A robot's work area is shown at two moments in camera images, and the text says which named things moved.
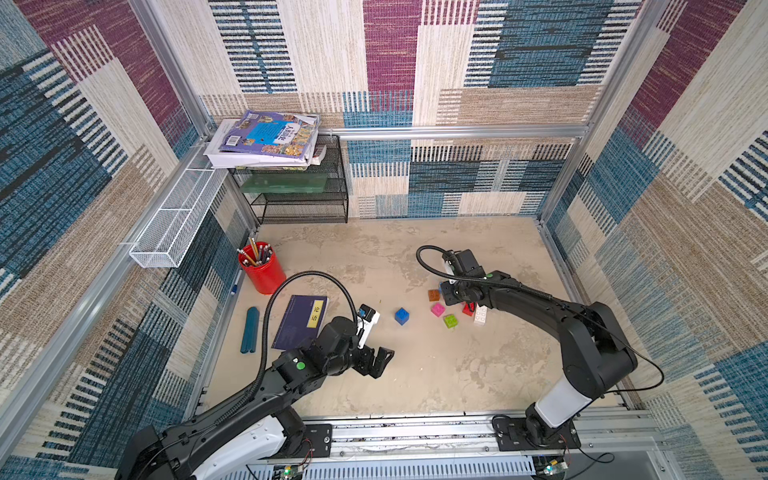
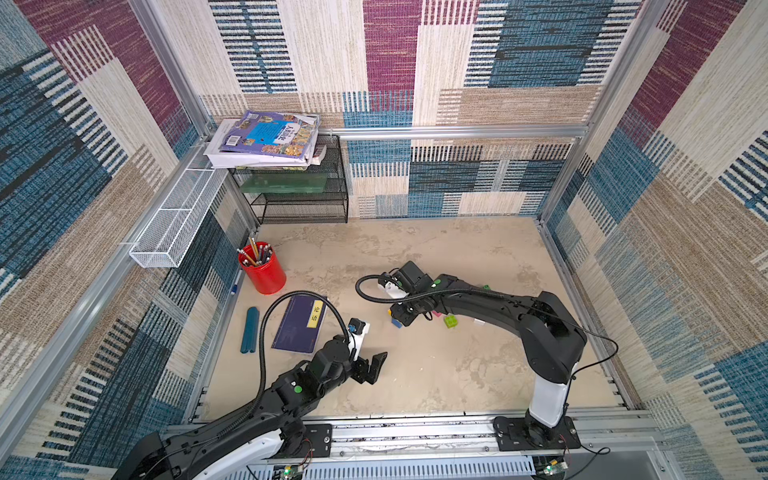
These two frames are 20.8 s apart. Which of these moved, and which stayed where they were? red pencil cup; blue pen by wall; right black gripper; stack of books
Moved: right black gripper
Stayed: red pencil cup; blue pen by wall; stack of books
